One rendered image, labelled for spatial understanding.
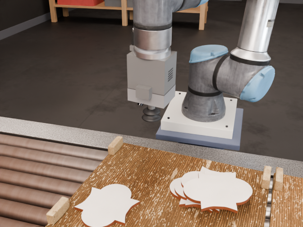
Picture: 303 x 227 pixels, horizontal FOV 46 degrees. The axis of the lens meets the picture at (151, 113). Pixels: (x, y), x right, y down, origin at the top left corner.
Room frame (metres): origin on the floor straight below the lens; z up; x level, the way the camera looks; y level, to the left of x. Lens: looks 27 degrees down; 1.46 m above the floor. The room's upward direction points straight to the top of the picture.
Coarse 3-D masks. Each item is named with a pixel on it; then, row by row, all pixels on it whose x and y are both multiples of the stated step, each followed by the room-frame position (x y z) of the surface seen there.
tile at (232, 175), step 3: (207, 171) 0.66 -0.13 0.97; (210, 171) 0.66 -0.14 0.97; (207, 174) 0.65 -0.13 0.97; (210, 174) 0.65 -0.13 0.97; (213, 174) 0.65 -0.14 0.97; (216, 174) 0.65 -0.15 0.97; (219, 174) 0.65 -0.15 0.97; (222, 174) 0.65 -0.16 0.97; (231, 174) 0.65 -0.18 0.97; (234, 174) 0.65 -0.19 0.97; (192, 177) 0.64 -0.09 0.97; (195, 177) 0.64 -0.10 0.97; (231, 177) 0.64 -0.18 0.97; (234, 177) 0.64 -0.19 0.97; (237, 180) 0.63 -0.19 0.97; (240, 180) 0.63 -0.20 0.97; (243, 183) 0.62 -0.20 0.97; (246, 183) 0.62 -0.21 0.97; (249, 186) 0.61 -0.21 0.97; (249, 189) 0.60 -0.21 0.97; (249, 198) 0.58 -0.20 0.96
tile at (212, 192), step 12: (192, 180) 0.62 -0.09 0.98; (204, 180) 0.62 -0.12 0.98; (216, 180) 0.62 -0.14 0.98; (228, 180) 0.62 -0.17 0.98; (192, 192) 0.58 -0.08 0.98; (204, 192) 0.58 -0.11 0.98; (216, 192) 0.58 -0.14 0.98; (228, 192) 0.58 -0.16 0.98; (240, 192) 0.58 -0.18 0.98; (204, 204) 0.54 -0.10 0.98; (216, 204) 0.54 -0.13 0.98; (228, 204) 0.54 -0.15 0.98; (240, 204) 0.55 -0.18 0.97
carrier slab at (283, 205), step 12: (288, 180) 0.67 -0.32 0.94; (300, 180) 0.67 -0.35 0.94; (276, 192) 0.63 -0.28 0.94; (288, 192) 0.63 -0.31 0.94; (300, 192) 0.63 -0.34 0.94; (276, 204) 0.59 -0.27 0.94; (288, 204) 0.59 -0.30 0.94; (300, 204) 0.59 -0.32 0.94; (276, 216) 0.55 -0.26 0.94; (288, 216) 0.55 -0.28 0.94; (300, 216) 0.55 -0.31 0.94
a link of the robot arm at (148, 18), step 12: (144, 0) 0.65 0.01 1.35; (156, 0) 0.65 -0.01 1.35; (168, 0) 0.66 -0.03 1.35; (180, 0) 0.69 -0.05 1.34; (144, 12) 0.65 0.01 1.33; (156, 12) 0.65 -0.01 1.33; (168, 12) 0.67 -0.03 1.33; (144, 24) 0.66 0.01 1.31; (156, 24) 0.65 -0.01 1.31; (168, 24) 0.67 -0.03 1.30
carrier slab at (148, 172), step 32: (128, 160) 0.75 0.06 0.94; (160, 160) 0.75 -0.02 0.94; (192, 160) 0.75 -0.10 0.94; (160, 192) 0.63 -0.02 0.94; (256, 192) 0.63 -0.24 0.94; (64, 224) 0.53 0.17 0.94; (128, 224) 0.53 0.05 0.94; (160, 224) 0.53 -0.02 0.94; (192, 224) 0.53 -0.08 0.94; (224, 224) 0.53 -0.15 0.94; (256, 224) 0.53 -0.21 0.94
